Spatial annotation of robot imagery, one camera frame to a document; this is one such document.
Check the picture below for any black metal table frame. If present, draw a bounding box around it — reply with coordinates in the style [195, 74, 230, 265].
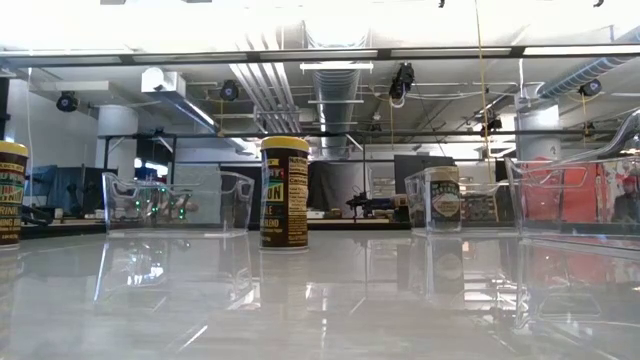
[19, 218, 516, 240]

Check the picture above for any person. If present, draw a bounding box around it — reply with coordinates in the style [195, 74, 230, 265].
[612, 174, 640, 224]

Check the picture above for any white tube light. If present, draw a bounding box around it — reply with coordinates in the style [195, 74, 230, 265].
[299, 61, 375, 71]

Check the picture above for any black horizontal rail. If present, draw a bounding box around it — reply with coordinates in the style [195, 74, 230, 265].
[97, 129, 611, 142]

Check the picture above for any black hanging cable reel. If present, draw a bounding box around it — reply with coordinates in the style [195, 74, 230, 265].
[55, 90, 80, 113]
[219, 79, 240, 102]
[578, 78, 604, 98]

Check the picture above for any dark monitor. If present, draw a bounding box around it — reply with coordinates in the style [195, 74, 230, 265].
[393, 153, 457, 195]

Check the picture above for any white round pillar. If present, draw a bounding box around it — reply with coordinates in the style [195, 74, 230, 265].
[514, 104, 561, 161]
[97, 104, 139, 176]

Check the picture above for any blue cloth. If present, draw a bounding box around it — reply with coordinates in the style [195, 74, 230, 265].
[24, 164, 86, 214]

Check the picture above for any clear plastic bin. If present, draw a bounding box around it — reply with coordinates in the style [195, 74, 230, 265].
[503, 107, 640, 251]
[101, 171, 255, 239]
[404, 165, 507, 237]

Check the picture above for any silver spiral ceiling duct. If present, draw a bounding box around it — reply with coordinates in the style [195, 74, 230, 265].
[537, 27, 640, 99]

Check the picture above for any overhead rig crossbar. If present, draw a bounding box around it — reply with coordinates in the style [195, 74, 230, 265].
[0, 43, 640, 70]

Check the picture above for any yellow-lidded brown spice jar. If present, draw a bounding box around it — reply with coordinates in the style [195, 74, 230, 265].
[258, 135, 311, 252]
[0, 139, 30, 250]

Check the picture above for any black hanging device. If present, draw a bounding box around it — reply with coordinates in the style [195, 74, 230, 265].
[388, 62, 416, 100]

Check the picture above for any white ceiling unit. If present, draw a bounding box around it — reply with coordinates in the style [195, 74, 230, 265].
[140, 67, 187, 96]

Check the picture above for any silver ribbed ventilation duct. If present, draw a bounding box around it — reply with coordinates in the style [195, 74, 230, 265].
[310, 67, 362, 157]

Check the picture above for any tan-lidded spice jar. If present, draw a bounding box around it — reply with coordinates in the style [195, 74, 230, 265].
[426, 165, 463, 235]

